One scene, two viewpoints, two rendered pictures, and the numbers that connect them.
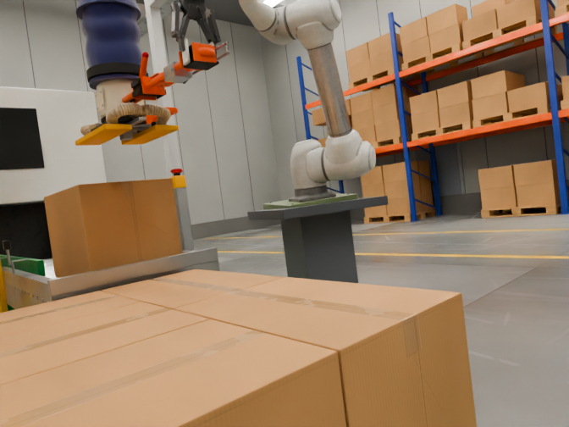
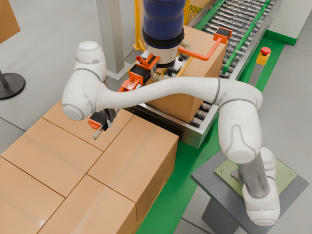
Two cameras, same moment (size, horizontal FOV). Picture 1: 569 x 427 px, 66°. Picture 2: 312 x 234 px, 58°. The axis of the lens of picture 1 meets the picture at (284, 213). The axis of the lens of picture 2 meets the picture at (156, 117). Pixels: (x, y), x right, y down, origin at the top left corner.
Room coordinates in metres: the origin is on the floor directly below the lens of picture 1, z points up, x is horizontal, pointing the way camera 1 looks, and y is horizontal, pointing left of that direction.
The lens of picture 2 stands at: (1.25, -0.63, 2.27)
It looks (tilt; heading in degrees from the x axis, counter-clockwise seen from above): 52 degrees down; 68
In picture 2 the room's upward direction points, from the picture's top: 3 degrees clockwise
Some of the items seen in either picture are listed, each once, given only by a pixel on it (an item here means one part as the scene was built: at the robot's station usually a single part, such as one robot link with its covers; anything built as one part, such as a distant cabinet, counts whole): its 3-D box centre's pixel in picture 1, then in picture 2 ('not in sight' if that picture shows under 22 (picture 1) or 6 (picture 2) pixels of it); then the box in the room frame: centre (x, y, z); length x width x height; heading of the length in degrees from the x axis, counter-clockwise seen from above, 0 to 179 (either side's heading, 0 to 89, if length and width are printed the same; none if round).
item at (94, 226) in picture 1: (110, 230); (185, 73); (2.07, 0.83, 0.75); 0.60 x 0.40 x 0.40; 40
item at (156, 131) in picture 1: (147, 131); (175, 67); (1.82, 0.52, 1.14); 0.34 x 0.10 x 0.05; 41
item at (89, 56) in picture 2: not in sight; (90, 63); (1.31, 0.18, 1.58); 0.13 x 0.11 x 0.16; 63
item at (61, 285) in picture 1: (142, 268); (161, 115); (1.79, 0.60, 0.58); 0.70 x 0.03 x 0.06; 130
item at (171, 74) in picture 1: (177, 72); not in sight; (1.41, 0.28, 1.23); 0.07 x 0.07 x 0.04; 41
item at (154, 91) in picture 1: (148, 88); (139, 74); (1.57, 0.42, 1.24); 0.10 x 0.08 x 0.06; 131
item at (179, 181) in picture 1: (188, 261); (244, 100); (2.55, 0.59, 0.50); 0.07 x 0.07 x 1.00; 40
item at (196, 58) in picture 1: (197, 57); (100, 118); (1.31, 0.20, 1.24); 0.08 x 0.07 x 0.05; 41
